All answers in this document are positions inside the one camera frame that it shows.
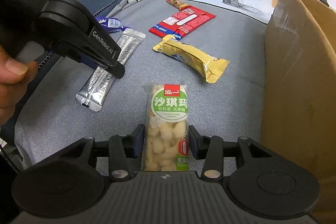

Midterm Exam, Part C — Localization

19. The person's left hand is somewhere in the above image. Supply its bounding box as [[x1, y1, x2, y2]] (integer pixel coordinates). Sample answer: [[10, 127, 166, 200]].
[[0, 47, 38, 126]]

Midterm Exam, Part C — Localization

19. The yellow snack bar wrapper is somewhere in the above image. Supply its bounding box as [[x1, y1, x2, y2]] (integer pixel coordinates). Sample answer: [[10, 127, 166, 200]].
[[152, 35, 230, 84]]

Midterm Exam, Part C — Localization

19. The silver snack bar wrapper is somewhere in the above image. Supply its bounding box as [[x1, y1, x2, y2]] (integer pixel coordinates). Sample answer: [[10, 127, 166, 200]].
[[76, 28, 146, 112]]

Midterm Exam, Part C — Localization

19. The red flat snack packet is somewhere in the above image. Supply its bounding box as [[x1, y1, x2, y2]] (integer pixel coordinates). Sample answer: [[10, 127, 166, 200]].
[[149, 6, 216, 41]]

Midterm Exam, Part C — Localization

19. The purple snack packet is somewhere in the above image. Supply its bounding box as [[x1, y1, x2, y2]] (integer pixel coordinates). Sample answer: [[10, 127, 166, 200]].
[[95, 16, 129, 33]]

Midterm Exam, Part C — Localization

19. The small brown orange candy bar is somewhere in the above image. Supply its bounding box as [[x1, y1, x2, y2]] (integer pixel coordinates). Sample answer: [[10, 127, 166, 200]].
[[166, 0, 190, 11]]

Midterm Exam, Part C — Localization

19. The grey deer print sofa cover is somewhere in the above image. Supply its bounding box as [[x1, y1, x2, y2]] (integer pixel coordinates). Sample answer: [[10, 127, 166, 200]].
[[14, 0, 335, 168]]

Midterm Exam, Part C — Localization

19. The brown cardboard box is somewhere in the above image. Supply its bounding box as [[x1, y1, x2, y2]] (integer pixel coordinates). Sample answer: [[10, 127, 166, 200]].
[[260, 0, 335, 223]]

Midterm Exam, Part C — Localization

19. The clear green sachima packet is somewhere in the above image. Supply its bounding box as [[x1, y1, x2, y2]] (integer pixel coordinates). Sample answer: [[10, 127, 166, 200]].
[[141, 83, 189, 172]]

